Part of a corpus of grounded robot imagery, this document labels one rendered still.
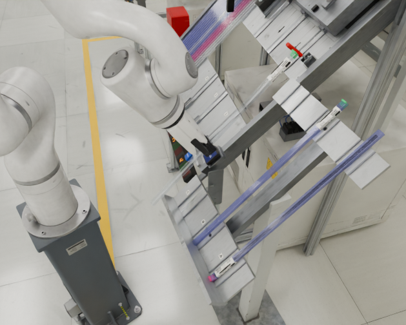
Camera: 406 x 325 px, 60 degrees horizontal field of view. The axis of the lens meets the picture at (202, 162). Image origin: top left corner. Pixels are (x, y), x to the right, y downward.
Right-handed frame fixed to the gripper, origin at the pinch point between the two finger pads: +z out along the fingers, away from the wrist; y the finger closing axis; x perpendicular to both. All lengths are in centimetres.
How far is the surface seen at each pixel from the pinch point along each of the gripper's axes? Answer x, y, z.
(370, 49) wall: 132, -141, 195
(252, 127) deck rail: 11.4, -10.2, 17.8
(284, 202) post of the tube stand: 5.6, 14.0, 20.7
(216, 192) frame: -10.4, -7.3, 28.6
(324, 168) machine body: 22, -6, 58
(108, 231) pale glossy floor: -78, -53, 63
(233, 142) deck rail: 4.4, -10.9, 19.0
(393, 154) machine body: 47, -2, 75
